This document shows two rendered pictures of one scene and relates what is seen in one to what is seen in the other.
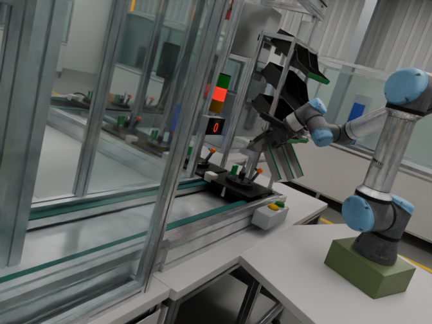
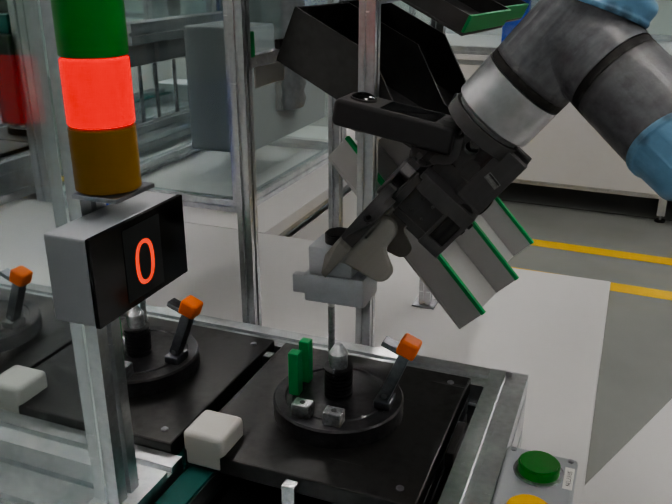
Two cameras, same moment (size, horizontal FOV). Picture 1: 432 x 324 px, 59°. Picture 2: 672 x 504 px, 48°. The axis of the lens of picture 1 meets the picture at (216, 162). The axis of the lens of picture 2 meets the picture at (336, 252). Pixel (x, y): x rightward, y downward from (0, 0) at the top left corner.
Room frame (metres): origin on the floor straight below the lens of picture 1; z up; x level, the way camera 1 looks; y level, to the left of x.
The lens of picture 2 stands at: (0.97, -0.04, 1.42)
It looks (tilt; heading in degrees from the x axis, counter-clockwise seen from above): 21 degrees down; 353
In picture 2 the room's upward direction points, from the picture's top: straight up
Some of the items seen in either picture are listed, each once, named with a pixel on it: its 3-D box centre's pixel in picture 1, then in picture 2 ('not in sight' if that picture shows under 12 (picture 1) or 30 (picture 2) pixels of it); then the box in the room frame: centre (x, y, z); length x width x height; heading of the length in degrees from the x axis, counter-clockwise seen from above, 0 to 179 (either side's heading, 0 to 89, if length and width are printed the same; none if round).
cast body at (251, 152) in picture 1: (249, 147); (331, 263); (1.67, -0.12, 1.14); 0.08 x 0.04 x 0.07; 62
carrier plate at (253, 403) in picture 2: (238, 185); (338, 417); (1.66, -0.13, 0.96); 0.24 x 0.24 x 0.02; 62
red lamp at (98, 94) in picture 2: (219, 94); (97, 90); (1.55, 0.06, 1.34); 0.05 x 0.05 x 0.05
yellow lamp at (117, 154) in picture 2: (216, 105); (105, 156); (1.55, 0.06, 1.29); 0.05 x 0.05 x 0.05
